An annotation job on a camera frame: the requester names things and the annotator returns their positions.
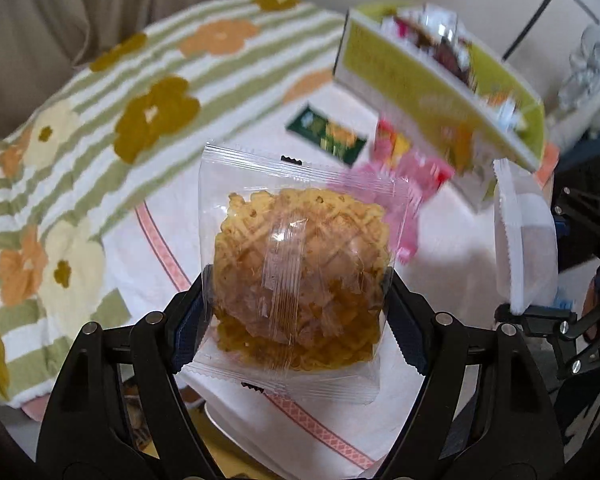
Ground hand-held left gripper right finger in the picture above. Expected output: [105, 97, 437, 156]
[380, 267, 566, 480]

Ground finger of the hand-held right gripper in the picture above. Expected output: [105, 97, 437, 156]
[494, 302, 600, 381]
[550, 187, 600, 271]

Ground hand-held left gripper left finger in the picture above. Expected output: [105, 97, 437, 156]
[36, 272, 216, 480]

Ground frosted white snack packet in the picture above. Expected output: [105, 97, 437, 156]
[492, 158, 563, 313]

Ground clear waffle cookie packet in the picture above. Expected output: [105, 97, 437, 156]
[184, 142, 421, 406]

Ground green cardboard box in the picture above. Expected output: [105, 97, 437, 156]
[332, 2, 548, 211]

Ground white cloth with pink trim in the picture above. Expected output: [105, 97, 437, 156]
[102, 75, 556, 480]

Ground blue and white snack packet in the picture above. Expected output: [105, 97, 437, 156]
[492, 92, 528, 133]

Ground white bundled cloth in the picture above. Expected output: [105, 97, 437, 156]
[557, 25, 600, 133]

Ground pink snack packet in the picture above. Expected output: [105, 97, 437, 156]
[337, 119, 456, 263]

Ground floral striped blanket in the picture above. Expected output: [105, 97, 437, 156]
[0, 0, 351, 411]

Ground purple snack packet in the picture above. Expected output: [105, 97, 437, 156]
[415, 22, 476, 83]

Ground dark green snack packet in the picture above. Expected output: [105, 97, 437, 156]
[286, 104, 368, 167]

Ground black metal rack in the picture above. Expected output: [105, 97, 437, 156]
[502, 0, 600, 61]

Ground beige curtain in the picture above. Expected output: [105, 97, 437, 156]
[0, 0, 296, 151]

